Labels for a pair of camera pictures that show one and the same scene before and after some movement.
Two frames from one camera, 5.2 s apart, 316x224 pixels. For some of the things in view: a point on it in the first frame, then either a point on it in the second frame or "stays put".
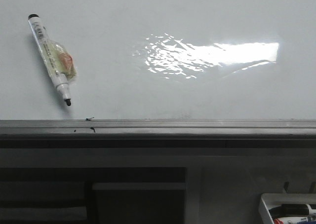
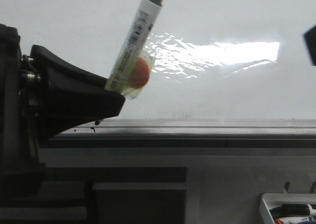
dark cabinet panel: [139, 203] stays put
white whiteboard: [161, 53] stays put
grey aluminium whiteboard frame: [158, 133] stays put
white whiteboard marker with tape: [60, 63] -> [133, 68]
